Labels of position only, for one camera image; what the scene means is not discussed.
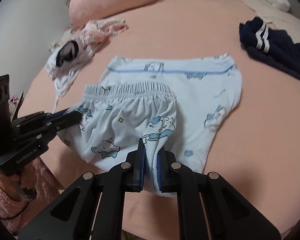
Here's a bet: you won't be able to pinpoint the light blue cartoon shorts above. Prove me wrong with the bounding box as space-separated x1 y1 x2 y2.
59 54 242 195

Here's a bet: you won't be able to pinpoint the white navy-trimmed shirt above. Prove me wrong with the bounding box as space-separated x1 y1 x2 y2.
45 35 100 113

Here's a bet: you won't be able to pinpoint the pink fluffy rug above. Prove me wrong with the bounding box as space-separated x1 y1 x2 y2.
0 158 64 239

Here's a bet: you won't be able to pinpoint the pink patterned garment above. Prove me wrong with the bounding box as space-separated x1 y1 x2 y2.
81 18 128 44

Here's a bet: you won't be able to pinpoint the navy striped folded garment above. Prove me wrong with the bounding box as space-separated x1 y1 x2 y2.
239 17 300 80

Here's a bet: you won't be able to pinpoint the beige bed blanket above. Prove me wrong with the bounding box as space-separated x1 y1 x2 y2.
241 0 300 43

